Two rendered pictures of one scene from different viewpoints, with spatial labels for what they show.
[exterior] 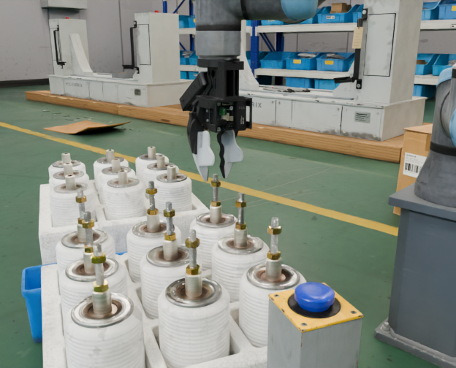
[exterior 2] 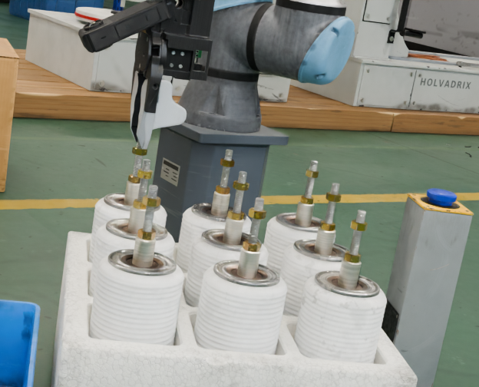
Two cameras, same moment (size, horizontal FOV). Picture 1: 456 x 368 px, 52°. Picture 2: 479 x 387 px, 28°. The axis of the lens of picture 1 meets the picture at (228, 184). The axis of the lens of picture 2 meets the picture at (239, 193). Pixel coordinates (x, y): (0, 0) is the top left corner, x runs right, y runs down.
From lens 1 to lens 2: 1.30 m
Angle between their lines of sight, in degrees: 76
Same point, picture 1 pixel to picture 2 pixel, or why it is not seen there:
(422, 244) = not seen: hidden behind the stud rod
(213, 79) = (180, 11)
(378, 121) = not seen: outside the picture
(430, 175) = (223, 104)
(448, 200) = (246, 126)
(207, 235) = (160, 220)
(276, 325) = (436, 226)
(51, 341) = (292, 361)
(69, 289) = (279, 296)
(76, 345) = (378, 315)
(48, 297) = (180, 352)
